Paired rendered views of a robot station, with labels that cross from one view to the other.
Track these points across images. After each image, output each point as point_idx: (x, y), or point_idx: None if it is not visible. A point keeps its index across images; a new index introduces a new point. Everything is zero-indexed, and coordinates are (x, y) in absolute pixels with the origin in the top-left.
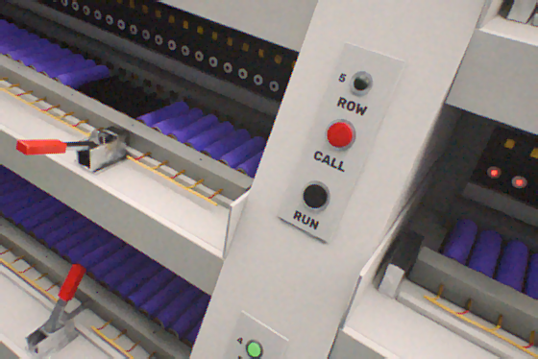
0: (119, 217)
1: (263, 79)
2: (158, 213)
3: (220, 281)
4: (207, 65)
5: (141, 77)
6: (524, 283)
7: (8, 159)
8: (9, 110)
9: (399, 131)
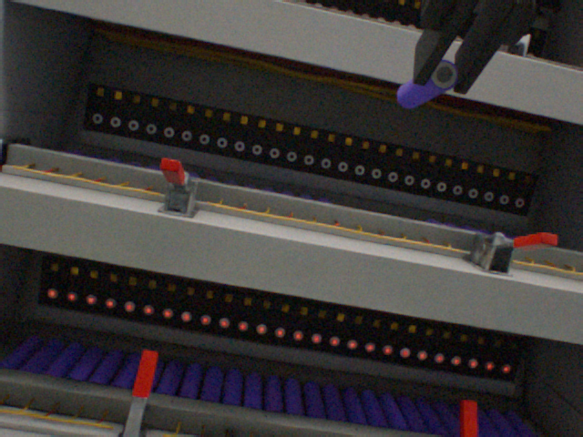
0: (551, 311)
1: (478, 192)
2: None
3: None
4: (416, 188)
5: (356, 207)
6: None
7: (376, 296)
8: (344, 242)
9: None
